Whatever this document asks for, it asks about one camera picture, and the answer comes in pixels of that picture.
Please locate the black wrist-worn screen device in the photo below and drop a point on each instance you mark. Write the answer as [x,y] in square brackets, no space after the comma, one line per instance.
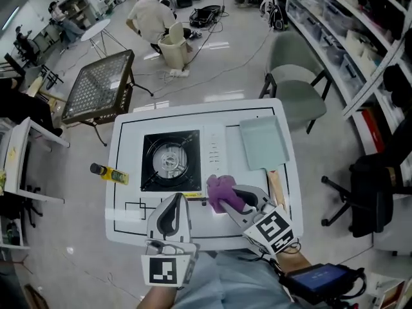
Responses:
[318,278]

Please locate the person's left forearm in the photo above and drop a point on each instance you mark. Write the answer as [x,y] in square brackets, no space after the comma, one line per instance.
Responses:
[159,298]

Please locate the person's right forearm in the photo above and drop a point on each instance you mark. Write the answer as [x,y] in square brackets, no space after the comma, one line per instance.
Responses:
[293,261]

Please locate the yellow oil bottle black cap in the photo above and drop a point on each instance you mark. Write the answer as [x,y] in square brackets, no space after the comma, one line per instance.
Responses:
[114,174]

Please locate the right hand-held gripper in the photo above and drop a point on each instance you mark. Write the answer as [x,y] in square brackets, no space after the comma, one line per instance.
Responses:
[273,228]

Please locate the white shelving unit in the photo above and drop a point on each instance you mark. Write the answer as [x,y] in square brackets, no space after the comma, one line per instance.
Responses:
[370,40]

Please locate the round white table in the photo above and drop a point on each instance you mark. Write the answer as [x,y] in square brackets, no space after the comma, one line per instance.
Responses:
[95,30]

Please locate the open black bag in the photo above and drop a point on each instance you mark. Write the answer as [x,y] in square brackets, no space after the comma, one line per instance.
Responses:
[206,15]

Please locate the black office chair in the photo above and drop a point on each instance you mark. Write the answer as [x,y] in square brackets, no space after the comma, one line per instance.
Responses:
[373,192]

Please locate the purple cloth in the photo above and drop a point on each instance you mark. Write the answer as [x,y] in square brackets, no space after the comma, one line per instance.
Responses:
[222,187]

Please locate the green upholstered chair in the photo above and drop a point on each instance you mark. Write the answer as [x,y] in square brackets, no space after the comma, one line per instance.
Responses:
[296,89]

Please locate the person's light blue clothing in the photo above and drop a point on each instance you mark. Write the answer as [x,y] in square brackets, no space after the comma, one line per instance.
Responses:
[231,282]

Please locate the white power strip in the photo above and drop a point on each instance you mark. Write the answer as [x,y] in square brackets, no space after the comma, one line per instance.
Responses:
[179,73]

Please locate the beige lidded waste bin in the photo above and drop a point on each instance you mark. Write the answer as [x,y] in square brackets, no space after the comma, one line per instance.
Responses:
[172,50]

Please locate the white and black portable stove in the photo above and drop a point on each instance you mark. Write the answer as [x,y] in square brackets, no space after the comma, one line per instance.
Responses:
[212,159]

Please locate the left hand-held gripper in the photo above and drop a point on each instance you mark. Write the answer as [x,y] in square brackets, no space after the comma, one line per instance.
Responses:
[162,269]

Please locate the red box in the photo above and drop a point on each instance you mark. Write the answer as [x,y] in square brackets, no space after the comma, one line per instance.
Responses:
[373,130]

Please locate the black and white backpack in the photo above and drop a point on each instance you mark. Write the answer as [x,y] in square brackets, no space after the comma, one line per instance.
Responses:
[273,11]

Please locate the pale green rectangular pan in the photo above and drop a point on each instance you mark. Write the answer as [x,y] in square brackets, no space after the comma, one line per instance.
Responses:
[265,143]

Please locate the white side table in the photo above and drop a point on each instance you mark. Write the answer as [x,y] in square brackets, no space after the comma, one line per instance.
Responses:
[16,159]

